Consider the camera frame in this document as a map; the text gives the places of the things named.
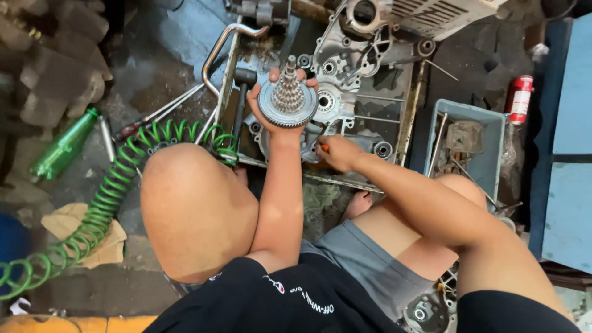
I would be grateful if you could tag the person's right hand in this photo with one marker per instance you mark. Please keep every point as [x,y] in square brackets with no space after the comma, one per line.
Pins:
[336,152]

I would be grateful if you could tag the person's left hand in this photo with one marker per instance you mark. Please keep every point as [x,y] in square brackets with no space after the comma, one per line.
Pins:
[261,111]

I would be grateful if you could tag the person's right fingers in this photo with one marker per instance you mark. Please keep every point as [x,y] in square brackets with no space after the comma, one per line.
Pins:
[323,152]

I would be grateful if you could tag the steel gear cluster shaft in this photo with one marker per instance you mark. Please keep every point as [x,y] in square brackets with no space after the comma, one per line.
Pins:
[287,99]

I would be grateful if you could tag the dirty grey rag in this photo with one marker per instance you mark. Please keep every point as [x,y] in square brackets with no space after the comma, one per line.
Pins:
[319,196]

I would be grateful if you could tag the rusty metal work tray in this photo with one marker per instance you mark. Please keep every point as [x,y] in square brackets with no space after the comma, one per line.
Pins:
[323,101]

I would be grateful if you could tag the aluminium engine crankcase half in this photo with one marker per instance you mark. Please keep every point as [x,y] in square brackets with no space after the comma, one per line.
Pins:
[344,78]

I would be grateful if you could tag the black rubber mallet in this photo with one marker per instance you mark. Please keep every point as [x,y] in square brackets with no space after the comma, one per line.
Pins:
[241,99]

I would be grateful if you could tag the person's right leg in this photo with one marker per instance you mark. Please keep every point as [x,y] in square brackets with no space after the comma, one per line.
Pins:
[416,217]

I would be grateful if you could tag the person's leg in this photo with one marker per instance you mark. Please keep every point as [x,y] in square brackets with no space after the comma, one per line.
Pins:
[416,217]
[194,212]

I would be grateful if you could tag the person's grey shorts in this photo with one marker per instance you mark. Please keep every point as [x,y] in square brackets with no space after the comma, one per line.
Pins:
[374,268]

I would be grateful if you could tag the chrome bent tube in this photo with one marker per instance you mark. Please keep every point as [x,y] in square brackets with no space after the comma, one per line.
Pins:
[222,55]

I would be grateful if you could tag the person's left leg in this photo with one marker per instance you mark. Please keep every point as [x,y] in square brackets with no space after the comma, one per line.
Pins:
[194,212]

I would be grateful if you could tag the blue plastic parts bin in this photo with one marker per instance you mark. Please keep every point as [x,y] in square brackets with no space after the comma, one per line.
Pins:
[467,143]

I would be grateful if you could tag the thin metal rod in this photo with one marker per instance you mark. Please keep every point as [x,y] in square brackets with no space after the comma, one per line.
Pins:
[441,70]

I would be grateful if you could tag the person's black shirt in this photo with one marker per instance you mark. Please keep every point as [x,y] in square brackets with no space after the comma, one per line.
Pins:
[333,300]

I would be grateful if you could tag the white ribbed plastic cover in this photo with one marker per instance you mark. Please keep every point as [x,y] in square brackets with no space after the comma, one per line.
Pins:
[439,16]

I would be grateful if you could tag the aluminium engine cover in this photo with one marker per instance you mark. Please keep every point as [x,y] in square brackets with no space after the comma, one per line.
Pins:
[428,305]

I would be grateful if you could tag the clear plastic bottle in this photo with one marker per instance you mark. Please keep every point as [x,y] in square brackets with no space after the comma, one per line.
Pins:
[508,148]

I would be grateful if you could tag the red spray can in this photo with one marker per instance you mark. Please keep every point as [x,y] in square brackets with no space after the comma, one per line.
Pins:
[519,99]

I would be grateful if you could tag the silver metal socket tool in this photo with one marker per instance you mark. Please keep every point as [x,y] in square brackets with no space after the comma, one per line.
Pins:
[107,138]

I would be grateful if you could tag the blue wooden cabinet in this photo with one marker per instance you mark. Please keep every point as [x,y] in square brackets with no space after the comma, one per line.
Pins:
[562,148]

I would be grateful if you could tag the crumpled brown cardboard piece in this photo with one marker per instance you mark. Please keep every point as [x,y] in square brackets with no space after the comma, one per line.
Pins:
[85,233]

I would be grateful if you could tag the green glass bottle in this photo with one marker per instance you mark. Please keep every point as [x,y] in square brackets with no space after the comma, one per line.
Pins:
[64,147]

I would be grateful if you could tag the heap of dark engine parts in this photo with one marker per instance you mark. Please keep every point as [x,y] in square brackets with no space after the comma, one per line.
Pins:
[51,60]

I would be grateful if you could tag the yellow painted board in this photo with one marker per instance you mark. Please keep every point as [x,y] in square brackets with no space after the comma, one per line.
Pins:
[74,323]

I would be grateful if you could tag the blue plastic container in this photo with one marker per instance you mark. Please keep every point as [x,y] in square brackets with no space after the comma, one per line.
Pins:
[11,245]

